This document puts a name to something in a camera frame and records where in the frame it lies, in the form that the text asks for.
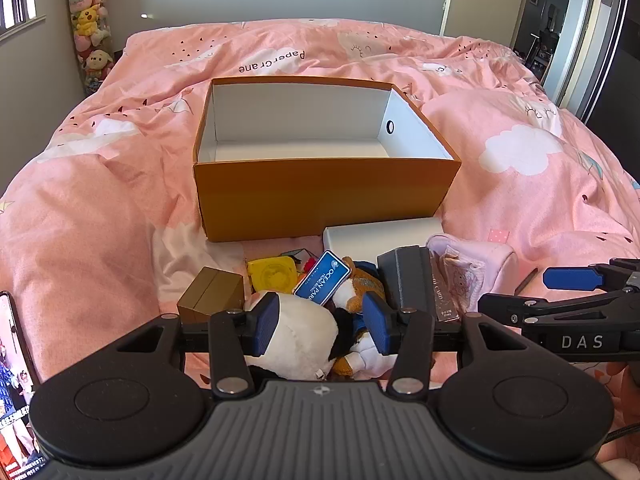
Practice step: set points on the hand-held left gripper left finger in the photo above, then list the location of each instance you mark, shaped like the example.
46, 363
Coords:
266, 317

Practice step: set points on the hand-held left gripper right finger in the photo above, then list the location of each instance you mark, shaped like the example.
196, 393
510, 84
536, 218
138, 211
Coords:
377, 327

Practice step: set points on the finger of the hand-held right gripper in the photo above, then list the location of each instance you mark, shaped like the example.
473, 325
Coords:
572, 278
515, 307

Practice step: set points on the panda plush toy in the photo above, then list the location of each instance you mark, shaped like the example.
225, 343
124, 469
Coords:
300, 335

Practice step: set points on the small brown plush bear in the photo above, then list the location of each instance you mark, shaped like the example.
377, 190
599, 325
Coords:
357, 290

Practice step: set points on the yellow plastic box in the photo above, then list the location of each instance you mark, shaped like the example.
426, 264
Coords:
272, 274

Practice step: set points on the pale pink fabric pouch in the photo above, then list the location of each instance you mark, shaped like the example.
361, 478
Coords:
480, 270

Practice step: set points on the dark grey box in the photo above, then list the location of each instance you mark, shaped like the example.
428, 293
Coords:
402, 275

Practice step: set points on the gold brown box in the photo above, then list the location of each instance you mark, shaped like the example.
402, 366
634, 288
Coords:
210, 295

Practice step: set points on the reddish brown card box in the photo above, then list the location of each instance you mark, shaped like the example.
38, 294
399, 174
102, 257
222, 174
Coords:
444, 290

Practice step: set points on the orange cardboard box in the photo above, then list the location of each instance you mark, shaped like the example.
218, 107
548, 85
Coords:
325, 200

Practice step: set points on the dark pen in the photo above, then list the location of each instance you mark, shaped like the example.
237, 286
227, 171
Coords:
526, 281

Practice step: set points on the blue and white card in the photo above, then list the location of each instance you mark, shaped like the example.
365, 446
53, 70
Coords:
322, 277

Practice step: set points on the white rectangular box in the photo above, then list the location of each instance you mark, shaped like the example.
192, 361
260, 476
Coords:
375, 237

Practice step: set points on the pink printed duvet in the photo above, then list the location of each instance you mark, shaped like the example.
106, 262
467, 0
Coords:
125, 185

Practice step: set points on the smartphone with lit screen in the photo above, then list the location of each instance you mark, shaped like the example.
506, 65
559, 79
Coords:
12, 385

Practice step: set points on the column of stuffed toys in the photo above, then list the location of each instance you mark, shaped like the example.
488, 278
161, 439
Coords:
90, 25

